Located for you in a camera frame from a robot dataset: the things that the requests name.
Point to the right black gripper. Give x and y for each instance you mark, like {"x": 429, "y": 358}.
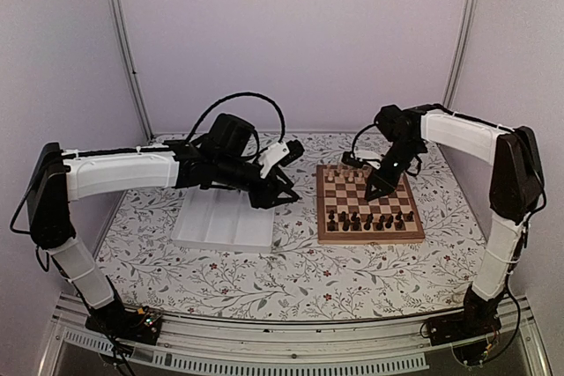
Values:
{"x": 387, "y": 185}

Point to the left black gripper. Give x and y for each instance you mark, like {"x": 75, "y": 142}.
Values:
{"x": 274, "y": 187}

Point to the dark chess rook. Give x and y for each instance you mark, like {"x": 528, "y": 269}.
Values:
{"x": 380, "y": 224}

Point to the wooden chess board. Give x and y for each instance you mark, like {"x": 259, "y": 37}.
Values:
{"x": 340, "y": 188}

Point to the white plastic tray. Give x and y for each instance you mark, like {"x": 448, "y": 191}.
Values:
{"x": 224, "y": 221}

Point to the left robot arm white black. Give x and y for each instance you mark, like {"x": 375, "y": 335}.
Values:
{"x": 64, "y": 177}

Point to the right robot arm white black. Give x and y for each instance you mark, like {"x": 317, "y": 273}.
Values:
{"x": 517, "y": 188}

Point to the floral table cloth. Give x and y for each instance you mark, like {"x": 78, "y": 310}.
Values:
{"x": 299, "y": 279}

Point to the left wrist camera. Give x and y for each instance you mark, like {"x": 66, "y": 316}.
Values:
{"x": 279, "y": 154}

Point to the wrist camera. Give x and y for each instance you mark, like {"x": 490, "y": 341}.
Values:
{"x": 279, "y": 154}
{"x": 362, "y": 159}

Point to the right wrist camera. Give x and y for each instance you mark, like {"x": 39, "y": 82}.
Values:
{"x": 362, "y": 159}

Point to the aluminium front rail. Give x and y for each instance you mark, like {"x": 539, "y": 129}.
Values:
{"x": 198, "y": 345}

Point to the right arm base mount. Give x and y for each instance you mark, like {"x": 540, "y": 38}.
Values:
{"x": 462, "y": 327}

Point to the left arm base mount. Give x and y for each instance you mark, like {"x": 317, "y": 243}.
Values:
{"x": 142, "y": 325}

